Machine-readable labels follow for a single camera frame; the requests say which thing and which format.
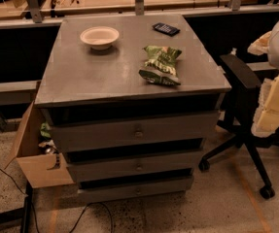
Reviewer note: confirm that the white paper bowl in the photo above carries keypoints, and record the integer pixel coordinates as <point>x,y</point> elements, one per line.
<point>100,37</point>

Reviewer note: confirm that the green jalapeno chip bag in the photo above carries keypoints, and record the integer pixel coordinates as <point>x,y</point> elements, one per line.
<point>160,67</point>

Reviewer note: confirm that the green wrapper in box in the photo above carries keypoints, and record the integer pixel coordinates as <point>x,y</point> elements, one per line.
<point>45,130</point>

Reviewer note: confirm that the grey drawer cabinet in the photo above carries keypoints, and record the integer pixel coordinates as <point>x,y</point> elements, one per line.
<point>121,136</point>

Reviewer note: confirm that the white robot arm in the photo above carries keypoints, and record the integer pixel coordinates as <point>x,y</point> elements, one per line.
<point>266,117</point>

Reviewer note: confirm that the black metal stand leg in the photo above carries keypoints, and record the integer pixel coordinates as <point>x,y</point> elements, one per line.
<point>22,214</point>

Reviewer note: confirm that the grey metal post left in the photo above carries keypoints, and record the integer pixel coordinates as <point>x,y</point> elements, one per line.
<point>35,12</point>

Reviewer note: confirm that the open cardboard box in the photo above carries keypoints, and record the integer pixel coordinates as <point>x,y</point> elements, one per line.
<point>41,170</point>

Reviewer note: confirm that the black office chair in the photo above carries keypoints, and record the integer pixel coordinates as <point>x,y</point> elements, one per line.
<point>241,103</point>

